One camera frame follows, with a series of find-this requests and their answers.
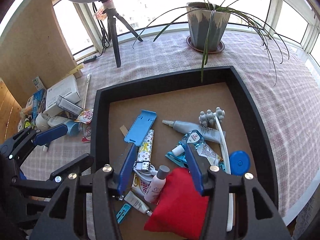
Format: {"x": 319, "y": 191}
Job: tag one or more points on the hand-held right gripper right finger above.
{"x": 196, "y": 170}

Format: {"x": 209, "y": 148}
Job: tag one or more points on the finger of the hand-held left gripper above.
{"x": 75, "y": 165}
{"x": 50, "y": 133}

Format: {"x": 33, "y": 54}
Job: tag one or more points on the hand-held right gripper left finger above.
{"x": 126, "y": 170}

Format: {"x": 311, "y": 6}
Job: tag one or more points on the blue plastic clothespin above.
{"x": 176, "y": 158}
{"x": 221, "y": 166}
{"x": 123, "y": 213}

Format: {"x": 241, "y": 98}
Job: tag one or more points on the clear packet with blue bottle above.
{"x": 197, "y": 140}

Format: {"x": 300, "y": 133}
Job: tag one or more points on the white patterned tube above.
{"x": 146, "y": 145}

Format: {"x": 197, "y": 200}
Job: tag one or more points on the small white cream tube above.
{"x": 136, "y": 201}

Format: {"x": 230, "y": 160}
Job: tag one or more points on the small white bottle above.
{"x": 156, "y": 187}

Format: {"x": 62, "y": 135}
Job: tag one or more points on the red cloth pouch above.
{"x": 180, "y": 205}

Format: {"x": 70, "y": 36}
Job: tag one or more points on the grey cosmetic tube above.
{"x": 190, "y": 127}

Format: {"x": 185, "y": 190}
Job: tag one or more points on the blue round lid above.
{"x": 240, "y": 162}

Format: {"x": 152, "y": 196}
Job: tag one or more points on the blue plastic phone stand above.
{"x": 141, "y": 126}

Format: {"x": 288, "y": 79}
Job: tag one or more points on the white massager grey balls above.
{"x": 211, "y": 117}

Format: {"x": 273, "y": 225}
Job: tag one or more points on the black tray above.
{"x": 255, "y": 120}

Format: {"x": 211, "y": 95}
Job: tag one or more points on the small white adapter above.
{"x": 46, "y": 147}

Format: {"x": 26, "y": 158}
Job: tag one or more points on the white round plastic holder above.
{"x": 41, "y": 121}

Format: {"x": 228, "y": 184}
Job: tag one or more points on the white sunscreen bottle blue cap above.
{"x": 72, "y": 128}

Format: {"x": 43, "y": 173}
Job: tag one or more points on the blue blister pack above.
{"x": 38, "y": 102}

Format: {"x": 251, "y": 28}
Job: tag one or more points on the grey metal tin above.
{"x": 71, "y": 107}

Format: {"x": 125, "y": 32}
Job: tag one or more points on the peach box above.
{"x": 27, "y": 106}

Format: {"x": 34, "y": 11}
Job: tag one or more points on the red gold creamer packet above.
{"x": 87, "y": 116}

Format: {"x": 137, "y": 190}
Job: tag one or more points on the white cardboard box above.
{"x": 62, "y": 88}

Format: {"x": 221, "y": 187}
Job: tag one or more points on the wooden slat panel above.
{"x": 7, "y": 105}

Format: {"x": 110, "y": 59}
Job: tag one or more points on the blue white paper card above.
{"x": 38, "y": 83}

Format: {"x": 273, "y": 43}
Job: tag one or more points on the clear wrapped stick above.
{"x": 87, "y": 90}

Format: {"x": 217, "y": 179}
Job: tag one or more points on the yellow patterned strip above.
{"x": 75, "y": 69}

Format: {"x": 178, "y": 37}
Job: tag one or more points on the large wooden board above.
{"x": 32, "y": 42}

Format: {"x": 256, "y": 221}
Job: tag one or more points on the black tripod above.
{"x": 116, "y": 42}

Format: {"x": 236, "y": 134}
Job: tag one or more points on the brown plant saucer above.
{"x": 215, "y": 51}

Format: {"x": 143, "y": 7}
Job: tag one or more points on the red paper tag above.
{"x": 99, "y": 12}

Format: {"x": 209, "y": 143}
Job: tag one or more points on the grey potted plant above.
{"x": 207, "y": 27}

